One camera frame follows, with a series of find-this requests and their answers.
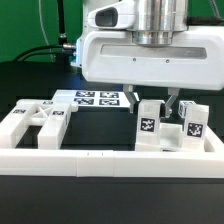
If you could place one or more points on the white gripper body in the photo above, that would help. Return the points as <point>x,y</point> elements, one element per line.
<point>149,43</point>

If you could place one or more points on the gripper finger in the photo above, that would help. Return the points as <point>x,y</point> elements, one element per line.
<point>166,108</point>
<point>132,97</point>

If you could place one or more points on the white chair seat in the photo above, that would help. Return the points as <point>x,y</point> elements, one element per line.
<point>167,137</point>

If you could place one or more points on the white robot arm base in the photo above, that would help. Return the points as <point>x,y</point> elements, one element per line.
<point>87,7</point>

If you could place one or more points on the flat white tag plate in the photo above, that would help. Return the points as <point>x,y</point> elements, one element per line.
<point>88,98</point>

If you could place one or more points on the white chair back frame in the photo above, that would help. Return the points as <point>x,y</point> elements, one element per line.
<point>53,118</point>

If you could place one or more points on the white U-shaped obstacle frame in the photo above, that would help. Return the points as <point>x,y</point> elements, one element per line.
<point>27,159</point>

